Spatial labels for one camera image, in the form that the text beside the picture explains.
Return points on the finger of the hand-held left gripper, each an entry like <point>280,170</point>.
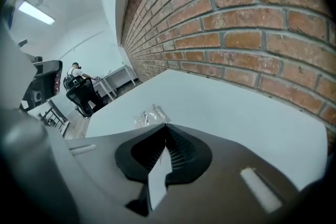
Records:
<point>48,67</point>

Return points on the white sachet packet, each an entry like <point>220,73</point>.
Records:
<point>149,116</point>

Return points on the black mesh office chair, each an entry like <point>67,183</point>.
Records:
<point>84,97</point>

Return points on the long white desk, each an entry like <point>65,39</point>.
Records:
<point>113,78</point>

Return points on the long ceiling light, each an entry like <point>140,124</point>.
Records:
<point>36,12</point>

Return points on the black metal railing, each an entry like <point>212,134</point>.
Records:
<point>53,120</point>

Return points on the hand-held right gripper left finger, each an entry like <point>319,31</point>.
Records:
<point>99,165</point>

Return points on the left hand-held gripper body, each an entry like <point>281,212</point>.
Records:
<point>39,89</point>

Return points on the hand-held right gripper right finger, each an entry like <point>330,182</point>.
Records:
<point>223,165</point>

